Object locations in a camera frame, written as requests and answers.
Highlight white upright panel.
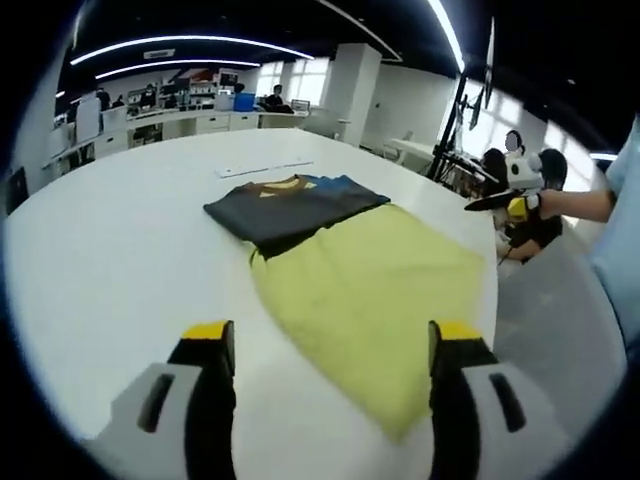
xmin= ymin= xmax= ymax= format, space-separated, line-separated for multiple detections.
xmin=74 ymin=93 xmax=105 ymax=146

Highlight yellow grey blue garment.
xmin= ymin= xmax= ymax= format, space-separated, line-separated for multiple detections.
xmin=202 ymin=173 xmax=487 ymax=445

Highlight white flat strip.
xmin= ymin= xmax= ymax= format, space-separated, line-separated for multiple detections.
xmin=213 ymin=157 xmax=315 ymax=180

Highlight white desk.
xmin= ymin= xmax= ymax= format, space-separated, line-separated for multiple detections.
xmin=383 ymin=137 xmax=436 ymax=171

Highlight long white cabinet counter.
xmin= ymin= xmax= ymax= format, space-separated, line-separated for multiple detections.
xmin=42 ymin=107 xmax=311 ymax=171

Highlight black cabinet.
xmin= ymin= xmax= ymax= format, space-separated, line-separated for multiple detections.
xmin=4 ymin=167 xmax=27 ymax=216

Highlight ceiling strip lights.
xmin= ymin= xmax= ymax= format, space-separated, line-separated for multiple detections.
xmin=69 ymin=0 xmax=469 ymax=81

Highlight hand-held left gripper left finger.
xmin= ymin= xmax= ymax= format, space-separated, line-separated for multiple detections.
xmin=82 ymin=319 xmax=237 ymax=480

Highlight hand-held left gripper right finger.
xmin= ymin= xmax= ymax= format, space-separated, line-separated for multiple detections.
xmin=428 ymin=319 xmax=571 ymax=480

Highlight black tripod stand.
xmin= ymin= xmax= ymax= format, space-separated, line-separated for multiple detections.
xmin=427 ymin=17 xmax=497 ymax=184

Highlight white square pillar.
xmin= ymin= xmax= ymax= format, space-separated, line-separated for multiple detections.
xmin=329 ymin=43 xmax=384 ymax=146

